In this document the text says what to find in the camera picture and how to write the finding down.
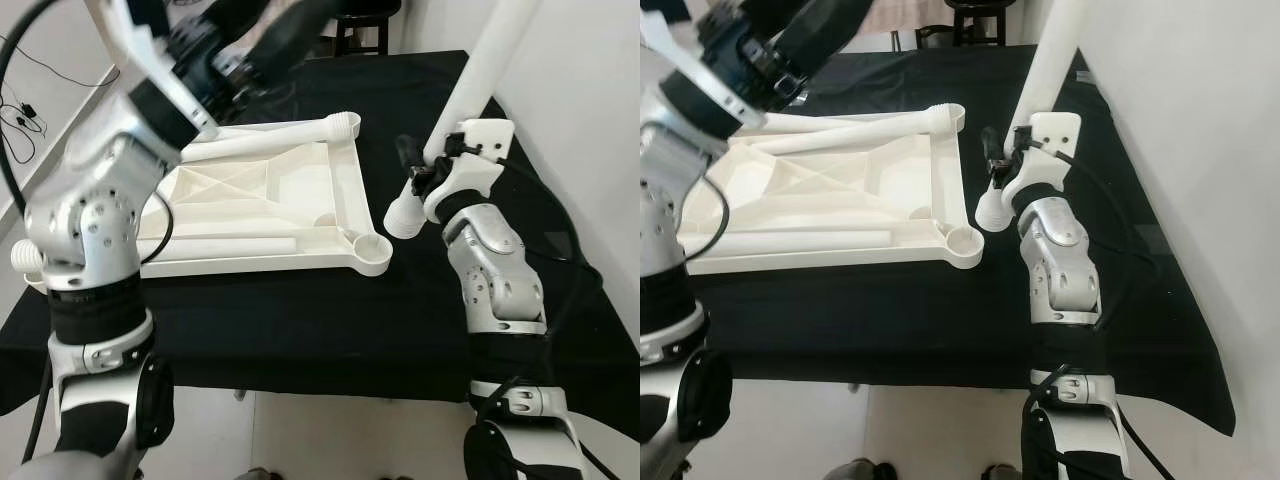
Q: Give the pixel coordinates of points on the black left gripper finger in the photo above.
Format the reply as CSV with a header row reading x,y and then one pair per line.
x,y
745,18
235,15
295,40
825,35

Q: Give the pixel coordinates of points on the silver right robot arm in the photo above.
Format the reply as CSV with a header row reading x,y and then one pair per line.
x,y
490,270
1060,260

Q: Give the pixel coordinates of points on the white plastic children table top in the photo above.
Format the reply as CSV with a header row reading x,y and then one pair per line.
x,y
250,200
850,190

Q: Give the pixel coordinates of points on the beige cloth covered table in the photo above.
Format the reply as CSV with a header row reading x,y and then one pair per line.
x,y
900,12

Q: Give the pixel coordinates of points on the black tablecloth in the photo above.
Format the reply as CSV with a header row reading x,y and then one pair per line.
x,y
900,330
300,330

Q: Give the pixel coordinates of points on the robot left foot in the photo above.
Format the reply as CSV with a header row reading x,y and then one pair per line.
x,y
257,474
865,470

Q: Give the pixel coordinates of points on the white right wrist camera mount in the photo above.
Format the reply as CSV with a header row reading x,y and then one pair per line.
x,y
480,160
1050,150

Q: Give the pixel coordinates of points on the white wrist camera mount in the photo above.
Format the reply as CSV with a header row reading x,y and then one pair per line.
x,y
480,160
120,45
665,40
1050,150

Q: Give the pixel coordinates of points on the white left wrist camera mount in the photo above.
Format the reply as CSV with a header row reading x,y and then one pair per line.
x,y
120,45
665,40

